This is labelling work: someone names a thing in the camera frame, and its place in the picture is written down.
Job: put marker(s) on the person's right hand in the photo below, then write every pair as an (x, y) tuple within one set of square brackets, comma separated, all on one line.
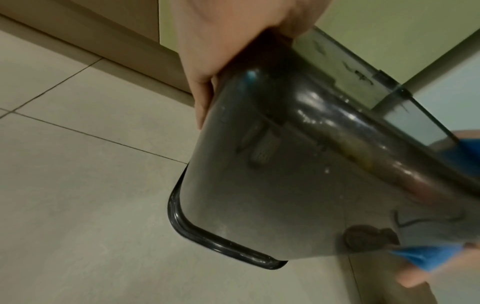
[(416, 276)]

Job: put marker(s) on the black plastic waste bin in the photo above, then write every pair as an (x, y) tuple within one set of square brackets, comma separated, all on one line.
[(300, 193)]

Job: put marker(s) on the caster wheel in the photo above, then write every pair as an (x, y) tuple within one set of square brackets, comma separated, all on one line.
[(365, 237)]

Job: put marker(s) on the blue cleaning cloth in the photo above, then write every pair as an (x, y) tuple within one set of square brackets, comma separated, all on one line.
[(427, 255)]

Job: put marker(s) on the person's left hand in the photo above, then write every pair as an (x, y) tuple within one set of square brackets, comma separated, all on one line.
[(232, 35)]

